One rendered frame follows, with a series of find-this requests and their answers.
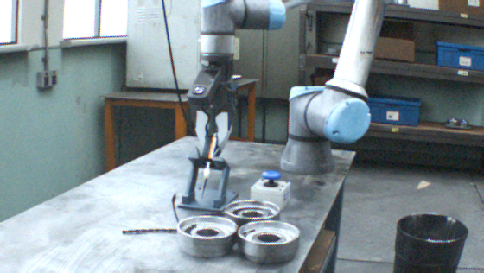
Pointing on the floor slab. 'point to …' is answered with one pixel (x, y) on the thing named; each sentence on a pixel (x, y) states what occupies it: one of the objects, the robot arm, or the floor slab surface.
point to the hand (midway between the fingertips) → (212, 146)
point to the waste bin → (439, 226)
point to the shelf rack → (429, 131)
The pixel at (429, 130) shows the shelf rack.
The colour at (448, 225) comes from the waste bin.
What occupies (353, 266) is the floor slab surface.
